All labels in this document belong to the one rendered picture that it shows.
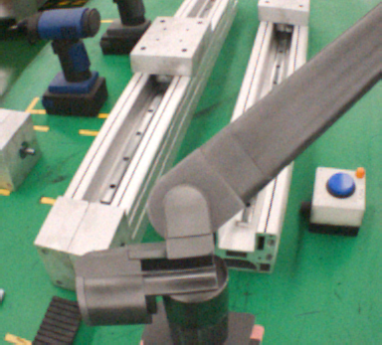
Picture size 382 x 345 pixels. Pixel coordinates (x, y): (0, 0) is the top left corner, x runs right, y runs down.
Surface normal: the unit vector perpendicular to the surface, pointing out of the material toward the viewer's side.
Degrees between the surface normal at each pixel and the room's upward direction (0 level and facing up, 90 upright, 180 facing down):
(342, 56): 45
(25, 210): 0
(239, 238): 0
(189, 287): 0
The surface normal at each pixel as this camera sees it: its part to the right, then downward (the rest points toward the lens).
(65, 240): -0.07, -0.76
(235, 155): 0.00, -0.09
